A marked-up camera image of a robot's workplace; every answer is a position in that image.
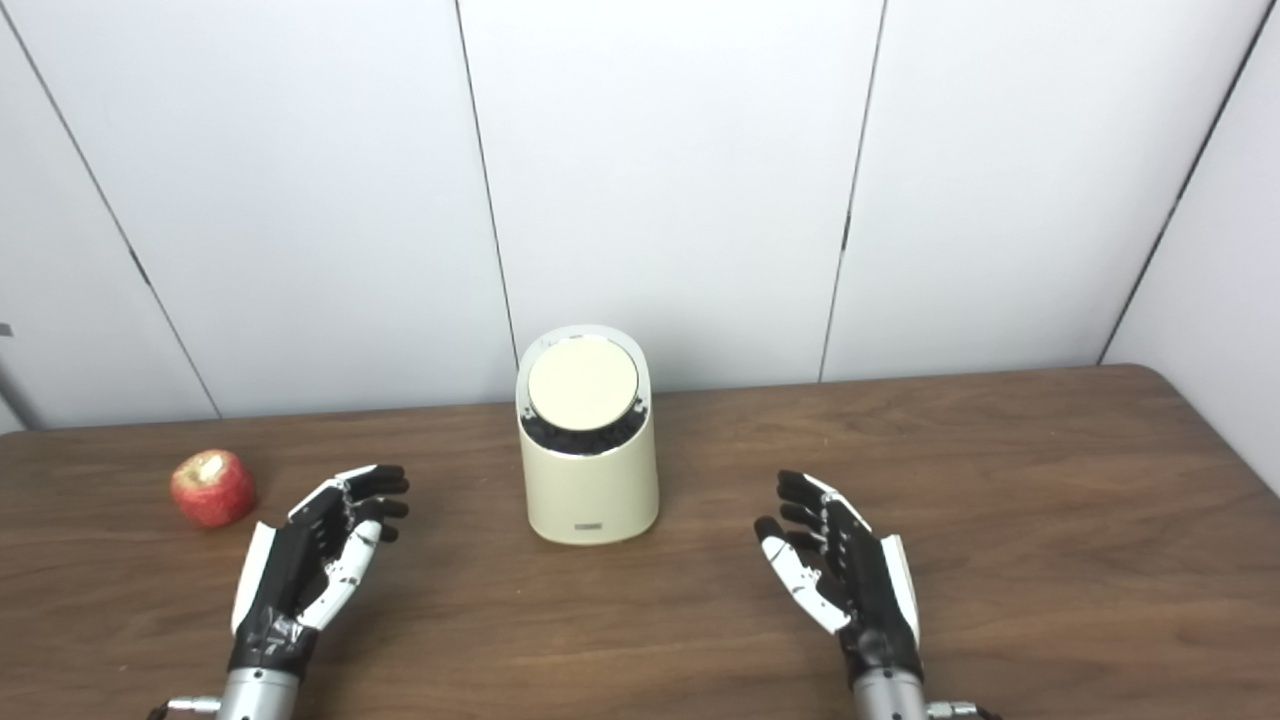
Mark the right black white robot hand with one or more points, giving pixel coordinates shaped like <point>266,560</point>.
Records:
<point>865,590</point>

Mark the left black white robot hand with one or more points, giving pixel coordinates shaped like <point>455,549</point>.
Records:
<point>285,575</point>

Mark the red apple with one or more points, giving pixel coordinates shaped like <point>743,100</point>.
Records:
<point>212,490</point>

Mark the cream-colored desktop bin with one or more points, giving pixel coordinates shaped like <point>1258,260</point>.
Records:
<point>590,490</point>

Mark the round cream bin lid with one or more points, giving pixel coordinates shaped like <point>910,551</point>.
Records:
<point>582,380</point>

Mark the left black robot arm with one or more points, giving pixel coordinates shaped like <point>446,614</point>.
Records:
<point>255,698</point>

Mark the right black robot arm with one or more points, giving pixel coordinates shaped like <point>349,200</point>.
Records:
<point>888,700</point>

